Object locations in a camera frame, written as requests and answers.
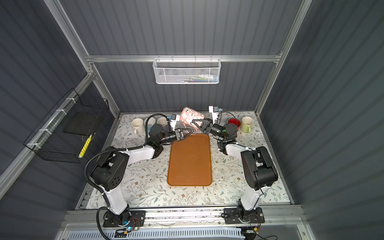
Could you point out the black wire basket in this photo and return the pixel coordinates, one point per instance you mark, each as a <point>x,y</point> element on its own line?
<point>62,136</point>

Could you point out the pink ghost pattern mug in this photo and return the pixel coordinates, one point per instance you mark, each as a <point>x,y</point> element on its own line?
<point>187,115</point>

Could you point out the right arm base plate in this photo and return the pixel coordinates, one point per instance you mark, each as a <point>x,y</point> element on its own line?
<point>240,216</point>

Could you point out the purple mug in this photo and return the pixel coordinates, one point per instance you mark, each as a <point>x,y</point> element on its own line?
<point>163,121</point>

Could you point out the white wire basket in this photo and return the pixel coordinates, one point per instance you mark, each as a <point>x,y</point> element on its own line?
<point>166,73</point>

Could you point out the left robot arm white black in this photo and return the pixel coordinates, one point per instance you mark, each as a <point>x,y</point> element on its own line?
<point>105,170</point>

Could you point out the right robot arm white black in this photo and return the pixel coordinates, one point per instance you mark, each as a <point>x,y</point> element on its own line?
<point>259,170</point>

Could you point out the white mug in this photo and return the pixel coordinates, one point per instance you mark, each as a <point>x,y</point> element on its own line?
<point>138,126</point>

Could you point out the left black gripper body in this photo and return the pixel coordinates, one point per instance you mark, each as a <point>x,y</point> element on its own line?
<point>178,137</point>

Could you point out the pens in white basket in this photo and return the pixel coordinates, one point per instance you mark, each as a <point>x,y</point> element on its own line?
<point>200,79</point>

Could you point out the light green mug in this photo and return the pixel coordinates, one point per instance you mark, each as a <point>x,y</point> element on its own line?
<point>247,124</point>

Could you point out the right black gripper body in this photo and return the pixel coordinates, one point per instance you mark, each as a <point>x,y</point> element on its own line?
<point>209,130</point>

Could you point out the orange plastic tray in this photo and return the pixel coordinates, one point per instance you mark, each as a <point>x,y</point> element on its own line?
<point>190,162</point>

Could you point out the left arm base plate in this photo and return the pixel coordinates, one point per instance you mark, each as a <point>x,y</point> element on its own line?
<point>126,219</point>

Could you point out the red mug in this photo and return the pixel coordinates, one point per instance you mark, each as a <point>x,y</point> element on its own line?
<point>236,122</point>

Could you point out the blue textured mug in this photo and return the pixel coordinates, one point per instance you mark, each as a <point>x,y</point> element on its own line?
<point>149,122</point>

